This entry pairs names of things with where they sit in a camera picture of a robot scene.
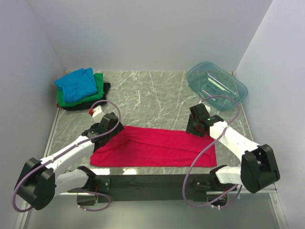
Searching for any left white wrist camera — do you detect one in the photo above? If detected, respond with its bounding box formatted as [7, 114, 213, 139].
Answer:
[89, 105, 105, 123]

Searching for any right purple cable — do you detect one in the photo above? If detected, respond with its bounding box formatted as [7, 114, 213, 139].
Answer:
[182, 95, 242, 209]

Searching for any folded blue t shirt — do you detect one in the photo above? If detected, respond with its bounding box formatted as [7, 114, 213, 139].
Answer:
[55, 68, 98, 103]

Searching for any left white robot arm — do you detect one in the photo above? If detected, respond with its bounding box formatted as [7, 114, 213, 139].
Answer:
[12, 112, 124, 213]

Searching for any aluminium frame rail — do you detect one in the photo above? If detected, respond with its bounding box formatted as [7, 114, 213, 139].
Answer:
[14, 108, 79, 229]

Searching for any clear blue plastic tub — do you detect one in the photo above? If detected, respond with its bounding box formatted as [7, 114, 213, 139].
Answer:
[186, 62, 248, 111]

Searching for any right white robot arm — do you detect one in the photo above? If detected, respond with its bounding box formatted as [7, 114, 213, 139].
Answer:
[186, 104, 280, 193]

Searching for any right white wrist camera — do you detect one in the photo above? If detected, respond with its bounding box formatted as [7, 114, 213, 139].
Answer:
[199, 100, 211, 113]

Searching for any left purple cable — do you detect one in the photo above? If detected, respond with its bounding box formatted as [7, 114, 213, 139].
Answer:
[13, 100, 122, 212]

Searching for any purple cable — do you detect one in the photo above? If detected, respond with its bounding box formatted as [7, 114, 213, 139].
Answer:
[182, 95, 242, 209]
[13, 100, 122, 212]

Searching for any black base beam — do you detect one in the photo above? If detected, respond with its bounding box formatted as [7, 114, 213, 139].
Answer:
[67, 173, 239, 207]

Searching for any folded green t shirt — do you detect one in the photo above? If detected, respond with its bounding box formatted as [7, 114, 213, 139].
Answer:
[57, 73, 104, 107]

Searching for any folded black t shirt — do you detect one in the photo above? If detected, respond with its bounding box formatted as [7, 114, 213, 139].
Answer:
[62, 83, 111, 111]

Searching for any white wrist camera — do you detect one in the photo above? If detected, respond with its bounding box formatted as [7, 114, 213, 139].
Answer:
[199, 100, 211, 113]
[89, 105, 105, 123]

